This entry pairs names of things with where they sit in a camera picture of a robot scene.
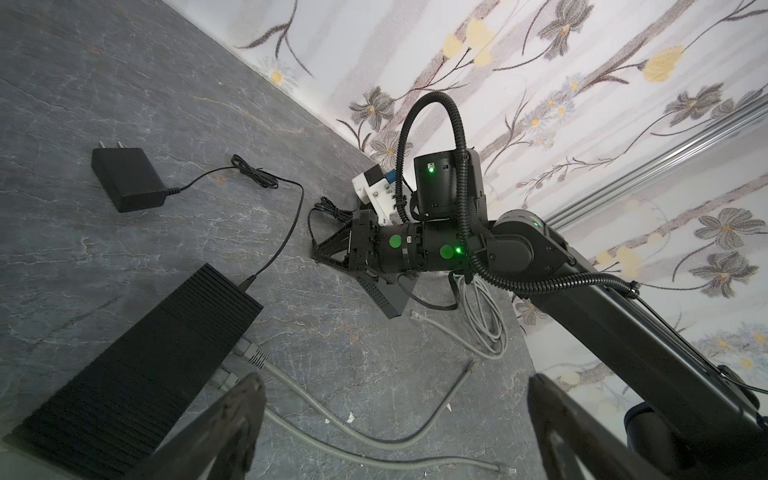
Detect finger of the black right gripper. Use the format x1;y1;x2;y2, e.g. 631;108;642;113
311;224;351;267

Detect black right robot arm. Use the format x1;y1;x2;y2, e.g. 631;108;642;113
312;92;767;479

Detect coiled grey ethernet cable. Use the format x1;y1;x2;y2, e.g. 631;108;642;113
410;275;510;361

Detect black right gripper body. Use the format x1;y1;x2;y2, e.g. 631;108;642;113
347;209;383;276

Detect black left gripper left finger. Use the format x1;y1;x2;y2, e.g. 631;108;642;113
126;373;266;479

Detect small black adapter with cable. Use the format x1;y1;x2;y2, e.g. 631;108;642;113
307;196;353;248

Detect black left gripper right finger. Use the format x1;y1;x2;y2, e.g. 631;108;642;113
527;374;665;479

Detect grey ethernet cable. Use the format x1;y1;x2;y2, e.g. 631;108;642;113
233;337;478;451
211;365;518;478
410;275;510;361

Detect dark grey switch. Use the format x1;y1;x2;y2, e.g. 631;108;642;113
356;272;416;319

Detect black power adapter with cable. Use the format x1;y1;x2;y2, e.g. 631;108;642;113
91;143;306;292

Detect black ribbed network switch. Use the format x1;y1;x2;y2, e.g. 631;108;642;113
3;264;263;479

